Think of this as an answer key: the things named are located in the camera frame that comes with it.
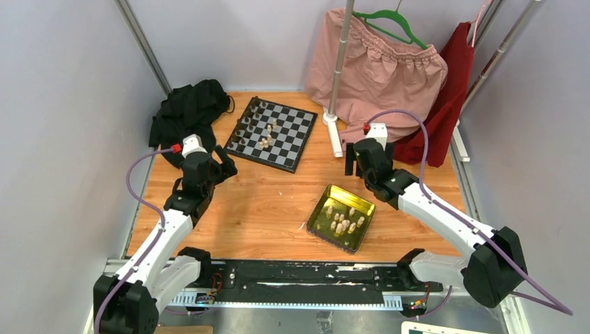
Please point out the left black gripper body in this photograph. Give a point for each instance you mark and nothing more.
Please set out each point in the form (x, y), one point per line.
(216, 175)

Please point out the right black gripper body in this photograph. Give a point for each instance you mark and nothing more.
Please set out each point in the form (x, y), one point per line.
(369, 178)

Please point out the black white chessboard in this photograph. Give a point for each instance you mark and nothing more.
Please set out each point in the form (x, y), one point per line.
(287, 141)

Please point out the yellow metal tray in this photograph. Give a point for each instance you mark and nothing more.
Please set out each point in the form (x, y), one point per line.
(341, 219)

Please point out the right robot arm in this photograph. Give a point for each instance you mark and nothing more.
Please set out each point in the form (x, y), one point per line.
(491, 262)

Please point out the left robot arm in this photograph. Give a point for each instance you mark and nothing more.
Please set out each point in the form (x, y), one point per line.
(132, 300)

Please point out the white clothes rack stand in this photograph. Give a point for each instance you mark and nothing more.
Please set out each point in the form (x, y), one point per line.
(329, 117)

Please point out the black cloth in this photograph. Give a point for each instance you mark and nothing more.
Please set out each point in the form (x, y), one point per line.
(188, 110)

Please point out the pink shorts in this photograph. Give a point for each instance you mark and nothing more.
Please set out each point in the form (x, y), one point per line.
(380, 74)

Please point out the red garment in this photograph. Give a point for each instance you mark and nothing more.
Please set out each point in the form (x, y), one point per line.
(458, 53)

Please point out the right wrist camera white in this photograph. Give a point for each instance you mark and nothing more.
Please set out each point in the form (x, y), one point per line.
(379, 132)

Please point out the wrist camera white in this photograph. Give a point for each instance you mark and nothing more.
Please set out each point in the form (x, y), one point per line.
(379, 132)
(192, 144)

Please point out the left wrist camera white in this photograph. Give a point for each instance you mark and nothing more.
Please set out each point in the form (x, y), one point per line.
(192, 144)

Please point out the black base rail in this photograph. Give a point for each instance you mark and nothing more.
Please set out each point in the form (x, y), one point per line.
(304, 284)

